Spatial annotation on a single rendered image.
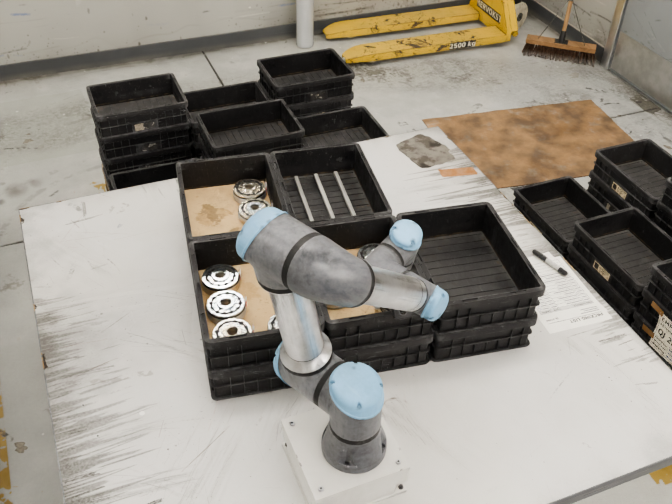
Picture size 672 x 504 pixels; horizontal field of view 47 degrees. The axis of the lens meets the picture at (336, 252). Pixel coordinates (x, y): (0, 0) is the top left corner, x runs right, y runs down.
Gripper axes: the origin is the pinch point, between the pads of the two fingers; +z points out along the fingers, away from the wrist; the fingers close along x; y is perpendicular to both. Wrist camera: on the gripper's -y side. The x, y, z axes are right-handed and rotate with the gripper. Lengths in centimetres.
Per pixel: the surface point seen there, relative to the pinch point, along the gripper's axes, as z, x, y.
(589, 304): 17, -66, -7
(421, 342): 2.1, -6.5, -11.3
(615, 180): 75, -139, 66
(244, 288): 9.2, 34.2, 18.6
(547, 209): 91, -113, 67
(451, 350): 7.8, -15.7, -13.4
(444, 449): 3.0, -2.8, -39.4
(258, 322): 4.4, 33.5, 5.5
